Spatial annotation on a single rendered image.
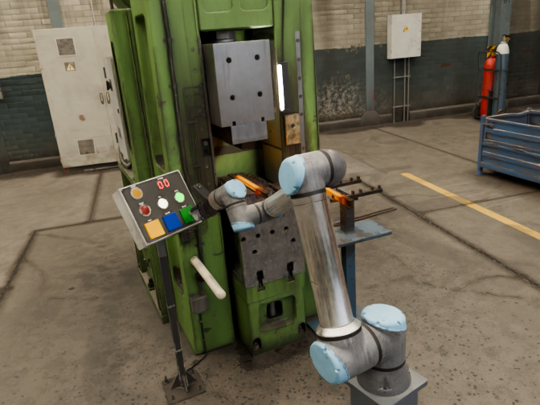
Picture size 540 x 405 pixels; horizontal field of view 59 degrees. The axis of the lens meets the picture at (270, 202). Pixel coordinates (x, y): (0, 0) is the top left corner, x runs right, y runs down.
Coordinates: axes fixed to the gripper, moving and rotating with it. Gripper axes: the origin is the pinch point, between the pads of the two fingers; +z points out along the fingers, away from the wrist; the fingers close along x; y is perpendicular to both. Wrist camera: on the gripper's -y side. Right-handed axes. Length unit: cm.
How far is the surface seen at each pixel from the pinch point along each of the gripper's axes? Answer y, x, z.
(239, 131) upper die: -27.0, 39.0, -13.9
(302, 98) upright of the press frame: -32, 86, -24
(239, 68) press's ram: -53, 42, -31
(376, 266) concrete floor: 92, 171, 46
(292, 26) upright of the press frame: -66, 83, -42
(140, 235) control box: 0.8, -27.1, 4.5
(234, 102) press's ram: -40, 38, -21
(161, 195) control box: -12.5, -8.9, 3.2
